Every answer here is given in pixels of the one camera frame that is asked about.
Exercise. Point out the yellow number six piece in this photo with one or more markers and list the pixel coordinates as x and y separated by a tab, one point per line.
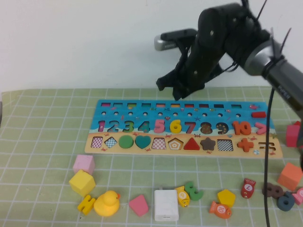
171	128

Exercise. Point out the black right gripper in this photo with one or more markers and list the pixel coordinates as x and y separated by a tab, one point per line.
201	61

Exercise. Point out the green circle piece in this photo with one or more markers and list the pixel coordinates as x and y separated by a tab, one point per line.
125	142

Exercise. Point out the blue-grey number nine piece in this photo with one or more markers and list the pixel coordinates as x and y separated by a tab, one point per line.
290	197

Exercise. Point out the yellow cube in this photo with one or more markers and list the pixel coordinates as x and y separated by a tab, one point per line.
81	183

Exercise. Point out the pink number five piece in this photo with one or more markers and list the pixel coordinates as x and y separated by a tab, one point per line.
159	126

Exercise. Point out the white power adapter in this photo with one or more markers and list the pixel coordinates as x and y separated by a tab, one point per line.
165	204

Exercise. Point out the green checked tablecloth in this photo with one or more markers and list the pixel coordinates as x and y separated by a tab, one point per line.
35	142

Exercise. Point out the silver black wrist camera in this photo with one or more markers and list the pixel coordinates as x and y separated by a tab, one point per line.
175	39

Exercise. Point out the red number piece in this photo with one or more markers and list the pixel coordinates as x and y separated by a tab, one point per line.
297	123

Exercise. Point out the red fish piece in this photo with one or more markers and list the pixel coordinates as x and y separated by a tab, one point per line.
247	188

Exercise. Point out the orange number ten piece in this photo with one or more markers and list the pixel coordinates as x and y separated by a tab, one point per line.
241	128

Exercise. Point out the teal heart piece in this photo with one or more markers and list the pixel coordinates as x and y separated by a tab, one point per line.
142	141

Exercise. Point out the pink trapezoid piece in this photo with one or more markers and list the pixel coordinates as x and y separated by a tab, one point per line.
139	205

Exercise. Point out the yellow pentagon piece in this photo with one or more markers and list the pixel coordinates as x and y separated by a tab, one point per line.
226	198

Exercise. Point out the yellow letter piece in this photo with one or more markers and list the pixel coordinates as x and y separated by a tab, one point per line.
86	204

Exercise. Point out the pink cube block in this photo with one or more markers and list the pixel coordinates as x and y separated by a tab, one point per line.
293	136

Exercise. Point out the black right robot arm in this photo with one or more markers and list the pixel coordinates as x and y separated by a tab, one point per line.
284	73

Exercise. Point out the pink greater-than sign piece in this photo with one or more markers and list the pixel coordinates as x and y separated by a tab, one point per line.
260	128

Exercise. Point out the brown star piece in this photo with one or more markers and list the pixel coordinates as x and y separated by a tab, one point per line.
208	143

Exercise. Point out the brown number eight piece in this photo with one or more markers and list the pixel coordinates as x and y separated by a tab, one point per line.
272	193

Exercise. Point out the orange foam cube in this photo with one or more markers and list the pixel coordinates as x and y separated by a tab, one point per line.
290	176

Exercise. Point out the red minus sign piece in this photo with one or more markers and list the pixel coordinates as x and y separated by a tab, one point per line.
258	114

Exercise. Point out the yellow rubber duck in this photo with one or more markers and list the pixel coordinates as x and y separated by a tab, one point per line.
107	203

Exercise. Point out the pink fish piece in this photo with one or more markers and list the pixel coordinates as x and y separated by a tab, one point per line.
298	195

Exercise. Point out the red triangle piece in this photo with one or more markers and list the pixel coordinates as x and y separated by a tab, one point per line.
190	144

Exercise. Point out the orange fish piece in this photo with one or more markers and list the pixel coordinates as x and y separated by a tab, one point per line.
220	209

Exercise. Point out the green number three piece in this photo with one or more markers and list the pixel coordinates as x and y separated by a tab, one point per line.
194	192

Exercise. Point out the light pink cube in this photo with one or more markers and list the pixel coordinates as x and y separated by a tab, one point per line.
82	163

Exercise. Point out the orange plus sign piece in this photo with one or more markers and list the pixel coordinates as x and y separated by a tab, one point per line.
245	145

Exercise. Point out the yellow fish piece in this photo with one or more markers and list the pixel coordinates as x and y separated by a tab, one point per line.
182	196

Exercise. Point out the colourful wooden puzzle board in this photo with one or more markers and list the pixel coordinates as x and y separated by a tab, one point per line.
132	118

